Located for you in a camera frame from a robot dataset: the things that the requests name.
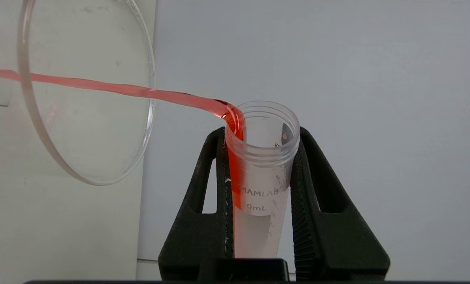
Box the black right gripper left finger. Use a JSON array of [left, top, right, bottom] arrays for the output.
[[158, 127, 235, 281]]

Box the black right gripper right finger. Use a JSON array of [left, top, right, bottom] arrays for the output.
[[289, 127, 391, 281]]

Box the test tube with red liquid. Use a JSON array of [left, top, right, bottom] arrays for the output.
[[224, 100, 301, 259]]

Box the clear glass beaker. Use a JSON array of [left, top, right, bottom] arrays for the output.
[[0, 0, 157, 187]]

